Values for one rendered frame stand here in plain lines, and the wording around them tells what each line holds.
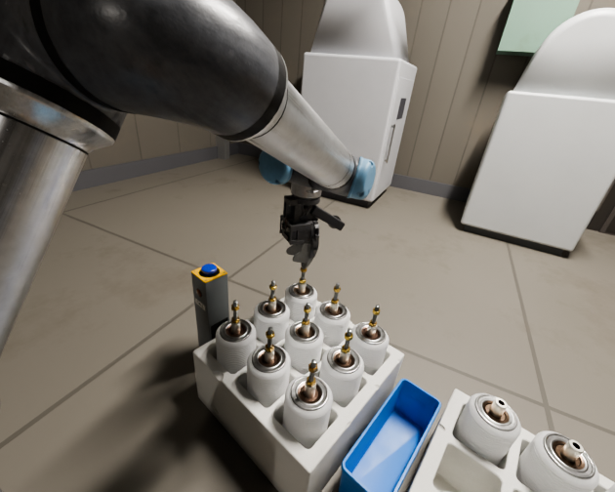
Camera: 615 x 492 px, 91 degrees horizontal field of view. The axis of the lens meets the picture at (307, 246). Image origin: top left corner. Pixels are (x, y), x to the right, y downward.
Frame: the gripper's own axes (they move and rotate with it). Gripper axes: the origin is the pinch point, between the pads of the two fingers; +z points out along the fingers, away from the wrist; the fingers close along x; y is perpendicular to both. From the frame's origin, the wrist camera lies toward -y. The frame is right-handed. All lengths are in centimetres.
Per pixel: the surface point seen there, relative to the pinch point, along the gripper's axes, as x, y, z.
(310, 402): 32.9, 14.0, 9.4
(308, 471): 40.4, 17.4, 16.8
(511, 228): -32, -161, 24
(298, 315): 4.0, 3.0, 15.0
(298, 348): 18.8, 10.2, 10.8
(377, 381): 29.9, -6.1, 16.7
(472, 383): 32, -47, 35
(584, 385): 48, -83, 35
